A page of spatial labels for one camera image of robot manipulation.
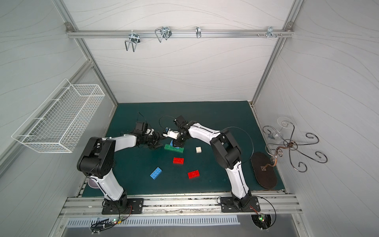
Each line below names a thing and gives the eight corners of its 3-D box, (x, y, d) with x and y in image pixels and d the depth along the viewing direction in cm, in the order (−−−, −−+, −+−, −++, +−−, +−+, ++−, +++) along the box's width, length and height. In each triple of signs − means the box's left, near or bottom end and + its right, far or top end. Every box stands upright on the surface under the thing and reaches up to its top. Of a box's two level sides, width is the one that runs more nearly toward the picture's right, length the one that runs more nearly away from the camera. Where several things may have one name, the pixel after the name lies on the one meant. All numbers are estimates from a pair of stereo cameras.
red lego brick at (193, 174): (188, 179, 84) (188, 177, 82) (187, 174, 86) (187, 172, 84) (200, 176, 86) (200, 174, 83) (198, 171, 87) (198, 169, 85)
